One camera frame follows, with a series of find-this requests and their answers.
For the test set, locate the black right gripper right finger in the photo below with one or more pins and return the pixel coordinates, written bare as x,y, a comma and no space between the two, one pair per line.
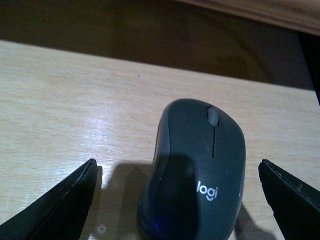
295,204

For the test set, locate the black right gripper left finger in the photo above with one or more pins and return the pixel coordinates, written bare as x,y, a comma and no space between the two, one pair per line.
59,214

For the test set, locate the dark grey Logi mouse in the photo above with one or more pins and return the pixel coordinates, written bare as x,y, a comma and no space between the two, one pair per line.
196,184

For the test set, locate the wooden pull-out keyboard tray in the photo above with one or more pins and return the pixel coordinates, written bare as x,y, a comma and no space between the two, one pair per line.
89,79

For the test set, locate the wooden desk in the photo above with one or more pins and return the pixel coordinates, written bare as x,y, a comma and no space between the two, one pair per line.
300,15

